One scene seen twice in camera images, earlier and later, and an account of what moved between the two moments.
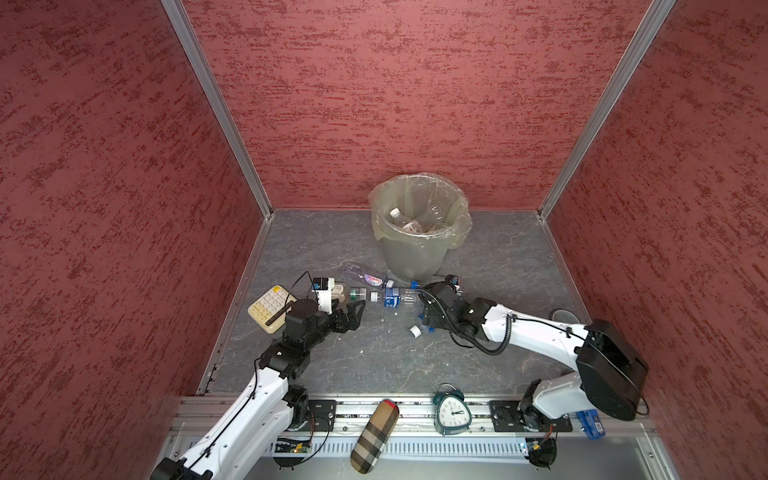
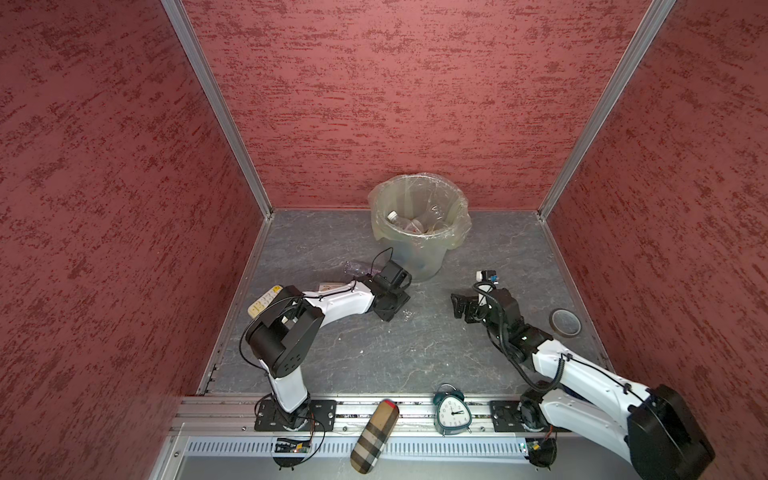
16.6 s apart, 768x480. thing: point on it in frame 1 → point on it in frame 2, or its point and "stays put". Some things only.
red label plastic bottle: [405, 222] stays put
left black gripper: [353, 321] → [403, 298]
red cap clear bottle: [434, 217] stays put
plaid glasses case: [375, 437] stays put
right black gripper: [430, 315] → [461, 302]
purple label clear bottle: [368, 278] stays put
